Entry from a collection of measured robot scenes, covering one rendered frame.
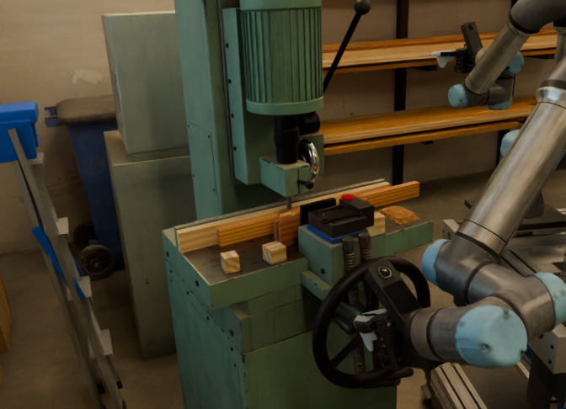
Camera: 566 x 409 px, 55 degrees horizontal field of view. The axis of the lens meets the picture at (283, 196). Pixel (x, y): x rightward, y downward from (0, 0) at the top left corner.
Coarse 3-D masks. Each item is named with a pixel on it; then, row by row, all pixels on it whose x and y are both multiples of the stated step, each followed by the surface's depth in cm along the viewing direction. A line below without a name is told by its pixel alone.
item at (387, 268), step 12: (384, 264) 88; (372, 276) 87; (384, 276) 87; (396, 276) 87; (372, 288) 87; (384, 288) 85; (396, 288) 86; (408, 288) 86; (384, 300) 86; (396, 300) 84; (408, 300) 85; (396, 312) 83; (408, 312) 83; (396, 324) 84
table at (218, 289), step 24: (264, 240) 128; (408, 240) 133; (432, 240) 137; (192, 264) 118; (216, 264) 117; (240, 264) 117; (264, 264) 116; (288, 264) 117; (216, 288) 110; (240, 288) 113; (264, 288) 116; (312, 288) 115; (360, 288) 116
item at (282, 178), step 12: (264, 156) 135; (264, 168) 133; (276, 168) 127; (288, 168) 124; (300, 168) 125; (264, 180) 134; (276, 180) 128; (288, 180) 125; (288, 192) 126; (300, 192) 127
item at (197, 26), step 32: (192, 0) 132; (192, 32) 137; (192, 64) 141; (192, 96) 146; (192, 128) 151; (224, 128) 138; (192, 160) 157; (224, 160) 141; (224, 192) 144; (256, 192) 148
